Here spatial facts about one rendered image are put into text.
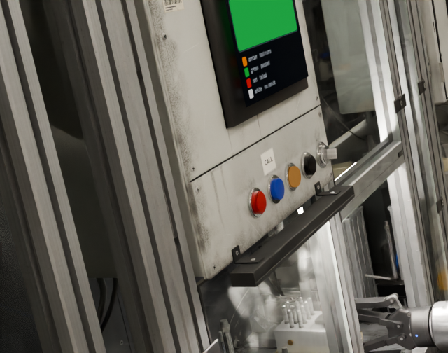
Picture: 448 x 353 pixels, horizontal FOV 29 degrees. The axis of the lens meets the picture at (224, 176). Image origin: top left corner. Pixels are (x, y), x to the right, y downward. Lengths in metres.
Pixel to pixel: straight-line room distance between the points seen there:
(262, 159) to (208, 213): 0.16
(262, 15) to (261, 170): 0.21
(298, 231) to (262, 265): 0.12
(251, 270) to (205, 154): 0.15
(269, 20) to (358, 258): 0.89
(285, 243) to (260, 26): 0.29
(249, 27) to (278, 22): 0.09
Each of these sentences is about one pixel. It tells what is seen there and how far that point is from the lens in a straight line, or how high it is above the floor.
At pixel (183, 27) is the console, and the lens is 1.05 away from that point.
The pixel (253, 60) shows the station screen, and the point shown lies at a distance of 1.14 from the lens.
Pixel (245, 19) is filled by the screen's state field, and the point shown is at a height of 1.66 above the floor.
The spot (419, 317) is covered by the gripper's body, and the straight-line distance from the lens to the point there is 1.66.
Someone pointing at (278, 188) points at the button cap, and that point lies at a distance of 1.20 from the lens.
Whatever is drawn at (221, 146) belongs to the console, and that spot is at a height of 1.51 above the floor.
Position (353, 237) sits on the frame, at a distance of 1.96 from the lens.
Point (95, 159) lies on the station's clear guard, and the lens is 0.93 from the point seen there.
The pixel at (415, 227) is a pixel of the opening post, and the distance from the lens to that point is 1.83.
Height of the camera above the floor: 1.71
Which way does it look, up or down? 12 degrees down
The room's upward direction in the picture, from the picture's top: 12 degrees counter-clockwise
